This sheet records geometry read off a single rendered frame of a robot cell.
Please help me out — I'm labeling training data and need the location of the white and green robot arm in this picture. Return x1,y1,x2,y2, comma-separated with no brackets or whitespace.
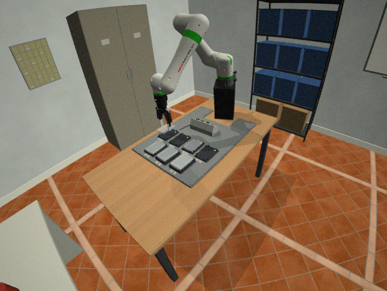
150,13,237,103

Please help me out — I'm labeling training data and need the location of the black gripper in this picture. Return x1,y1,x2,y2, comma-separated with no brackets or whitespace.
156,101,172,131

